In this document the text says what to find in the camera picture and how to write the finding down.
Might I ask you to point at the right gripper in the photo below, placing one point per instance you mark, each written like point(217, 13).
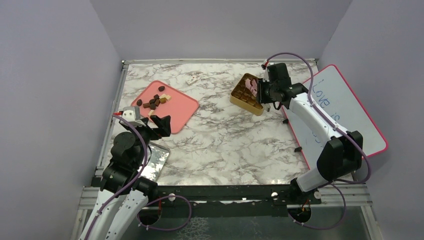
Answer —
point(261, 83)

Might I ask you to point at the dark oval chocolate left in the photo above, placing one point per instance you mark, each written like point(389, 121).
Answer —
point(139, 102)

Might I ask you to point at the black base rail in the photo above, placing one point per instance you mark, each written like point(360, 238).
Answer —
point(224, 201)

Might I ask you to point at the pink plastic tray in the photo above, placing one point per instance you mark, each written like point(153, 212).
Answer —
point(180, 107)

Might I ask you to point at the pink framed whiteboard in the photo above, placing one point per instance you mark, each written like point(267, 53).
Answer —
point(333, 93)

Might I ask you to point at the gold chocolate tin box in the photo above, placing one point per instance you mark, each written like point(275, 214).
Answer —
point(242, 97)

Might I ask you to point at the small white card box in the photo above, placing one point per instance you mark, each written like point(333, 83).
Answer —
point(192, 80)

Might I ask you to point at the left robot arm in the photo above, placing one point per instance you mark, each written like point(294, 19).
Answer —
point(123, 191)

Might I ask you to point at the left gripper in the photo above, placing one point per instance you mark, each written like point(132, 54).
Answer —
point(163, 124)

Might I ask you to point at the pink silicone tongs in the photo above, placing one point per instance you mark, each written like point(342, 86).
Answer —
point(251, 85)

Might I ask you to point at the brown rectangular chocolate bar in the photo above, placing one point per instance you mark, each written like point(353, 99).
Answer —
point(146, 105)

